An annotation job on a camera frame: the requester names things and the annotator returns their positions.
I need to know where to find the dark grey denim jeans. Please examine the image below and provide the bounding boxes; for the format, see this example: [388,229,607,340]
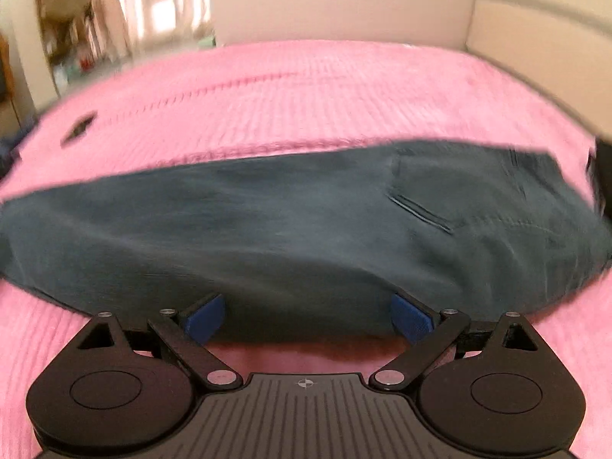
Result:
[1,140,611,340]

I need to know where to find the small black flat object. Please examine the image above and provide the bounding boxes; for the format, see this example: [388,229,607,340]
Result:
[60,112,98,146]

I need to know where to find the black fabric storage bag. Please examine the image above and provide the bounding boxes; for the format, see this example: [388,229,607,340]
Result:
[586,138,612,221]

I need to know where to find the pink ribbed bed cover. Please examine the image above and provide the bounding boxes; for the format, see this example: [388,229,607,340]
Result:
[1,42,611,458]

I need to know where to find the beige bed headboard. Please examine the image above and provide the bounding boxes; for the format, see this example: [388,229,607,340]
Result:
[466,0,611,136]

